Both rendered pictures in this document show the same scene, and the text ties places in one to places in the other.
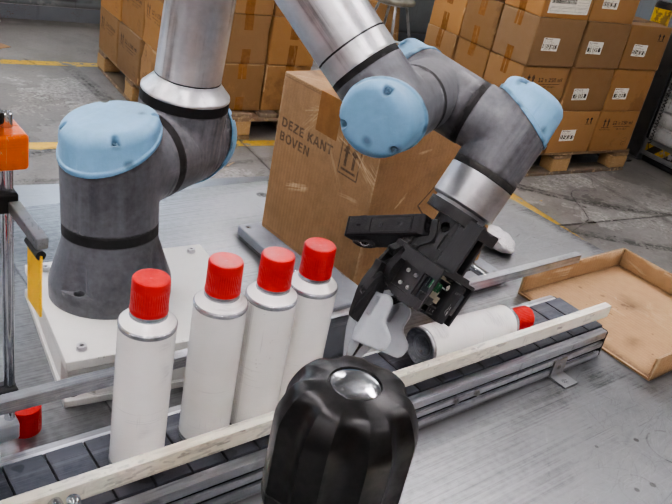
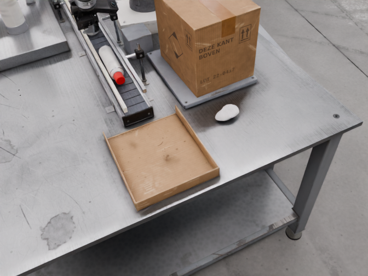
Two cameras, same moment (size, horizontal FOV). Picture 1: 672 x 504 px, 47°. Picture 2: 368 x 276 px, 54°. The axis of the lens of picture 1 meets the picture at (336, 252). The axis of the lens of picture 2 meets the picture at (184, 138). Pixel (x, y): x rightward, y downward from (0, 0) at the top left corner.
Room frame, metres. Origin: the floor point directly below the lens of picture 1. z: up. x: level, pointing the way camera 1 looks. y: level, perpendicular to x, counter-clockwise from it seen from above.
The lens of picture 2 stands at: (1.50, -1.15, 1.70)
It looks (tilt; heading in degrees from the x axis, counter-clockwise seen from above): 48 degrees down; 111
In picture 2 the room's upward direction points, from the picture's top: 5 degrees counter-clockwise
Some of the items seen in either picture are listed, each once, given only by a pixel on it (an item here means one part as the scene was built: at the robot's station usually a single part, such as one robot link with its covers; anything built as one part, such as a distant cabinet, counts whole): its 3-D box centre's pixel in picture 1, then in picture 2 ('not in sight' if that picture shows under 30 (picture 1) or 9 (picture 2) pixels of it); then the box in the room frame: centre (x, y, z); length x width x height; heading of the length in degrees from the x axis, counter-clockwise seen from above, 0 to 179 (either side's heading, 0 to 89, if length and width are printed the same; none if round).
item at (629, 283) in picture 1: (634, 305); (158, 153); (1.17, -0.51, 0.85); 0.30 x 0.26 x 0.04; 133
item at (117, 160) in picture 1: (114, 165); not in sight; (0.85, 0.28, 1.05); 0.13 x 0.12 x 0.14; 161
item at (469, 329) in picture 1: (475, 330); (112, 65); (0.89, -0.20, 0.91); 0.20 x 0.05 x 0.05; 131
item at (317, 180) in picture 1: (387, 171); (204, 34); (1.20, -0.06, 0.99); 0.30 x 0.24 x 0.27; 135
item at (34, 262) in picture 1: (34, 276); not in sight; (0.51, 0.23, 1.09); 0.03 x 0.01 x 0.06; 43
